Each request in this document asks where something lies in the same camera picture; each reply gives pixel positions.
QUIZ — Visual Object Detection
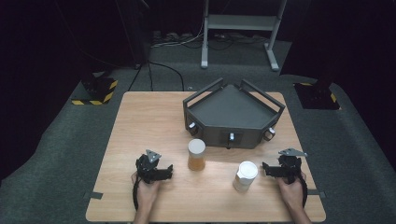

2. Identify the amber bottle with white cap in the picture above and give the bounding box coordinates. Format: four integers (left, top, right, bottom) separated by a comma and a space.
187, 138, 206, 172

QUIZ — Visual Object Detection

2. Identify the dark grey corner shelf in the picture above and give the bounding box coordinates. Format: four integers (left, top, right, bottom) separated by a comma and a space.
182, 77, 287, 150

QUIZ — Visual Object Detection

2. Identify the person's right hand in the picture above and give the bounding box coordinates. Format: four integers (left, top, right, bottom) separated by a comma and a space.
276, 172, 308, 210

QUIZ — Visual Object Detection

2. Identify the grey metal stand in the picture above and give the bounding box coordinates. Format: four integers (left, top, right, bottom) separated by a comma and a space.
200, 0, 288, 72

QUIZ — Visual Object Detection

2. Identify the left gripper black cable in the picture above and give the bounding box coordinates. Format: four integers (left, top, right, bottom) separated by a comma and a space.
132, 179, 140, 212

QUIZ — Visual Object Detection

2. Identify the black floor cable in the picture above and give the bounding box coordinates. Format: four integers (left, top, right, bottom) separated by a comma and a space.
148, 61, 186, 92

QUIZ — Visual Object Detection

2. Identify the person's left hand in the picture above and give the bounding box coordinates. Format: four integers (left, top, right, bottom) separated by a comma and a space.
131, 172, 162, 213

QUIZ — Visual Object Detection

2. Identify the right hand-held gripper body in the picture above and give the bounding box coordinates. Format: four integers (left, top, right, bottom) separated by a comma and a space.
277, 147, 308, 185

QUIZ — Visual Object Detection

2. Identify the bundle of floor cables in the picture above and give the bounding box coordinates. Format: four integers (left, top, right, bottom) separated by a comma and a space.
150, 30, 269, 51

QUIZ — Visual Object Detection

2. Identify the black yellow striped stand base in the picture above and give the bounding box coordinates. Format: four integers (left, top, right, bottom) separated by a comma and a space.
292, 81, 341, 111
71, 72, 120, 106

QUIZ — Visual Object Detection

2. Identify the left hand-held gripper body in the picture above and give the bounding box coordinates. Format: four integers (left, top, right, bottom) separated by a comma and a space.
135, 148, 163, 185

